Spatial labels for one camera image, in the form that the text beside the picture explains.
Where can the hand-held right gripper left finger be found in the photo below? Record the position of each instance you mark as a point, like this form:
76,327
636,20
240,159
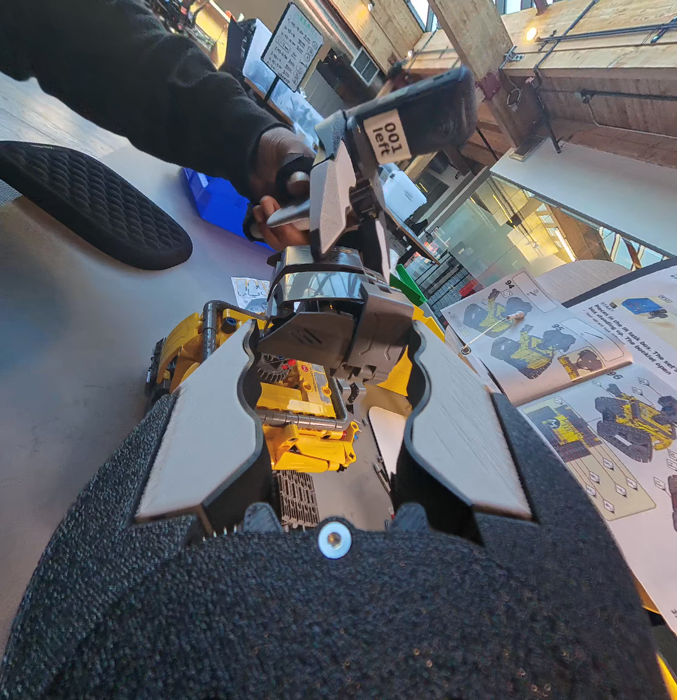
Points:
207,426

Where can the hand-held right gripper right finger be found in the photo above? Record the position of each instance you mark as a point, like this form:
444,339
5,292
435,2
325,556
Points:
464,432

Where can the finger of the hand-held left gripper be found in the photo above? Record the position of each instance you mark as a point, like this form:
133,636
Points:
382,246
333,202

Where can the yellow grey brick robot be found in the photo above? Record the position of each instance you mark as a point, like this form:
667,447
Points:
303,404

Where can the person's left forearm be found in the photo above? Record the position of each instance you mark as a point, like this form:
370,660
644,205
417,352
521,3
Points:
125,71

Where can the green plastic bin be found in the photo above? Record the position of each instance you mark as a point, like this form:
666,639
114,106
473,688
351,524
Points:
409,284

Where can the white book stand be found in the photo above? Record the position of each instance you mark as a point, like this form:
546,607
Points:
387,437

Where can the black parts drawer cabinet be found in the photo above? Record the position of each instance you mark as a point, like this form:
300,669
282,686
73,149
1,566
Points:
453,290

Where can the grey brick axle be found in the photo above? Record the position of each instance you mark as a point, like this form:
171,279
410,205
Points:
382,477

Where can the blue plastic bin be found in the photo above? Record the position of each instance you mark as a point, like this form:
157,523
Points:
218,202

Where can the sticker sheet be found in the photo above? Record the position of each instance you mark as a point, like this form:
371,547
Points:
245,292

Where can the instruction booklet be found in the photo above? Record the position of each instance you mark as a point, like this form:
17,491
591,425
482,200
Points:
617,437

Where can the white sign board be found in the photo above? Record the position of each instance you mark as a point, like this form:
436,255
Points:
292,46

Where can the black chair armrest pad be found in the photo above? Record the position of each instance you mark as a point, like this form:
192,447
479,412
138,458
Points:
92,202

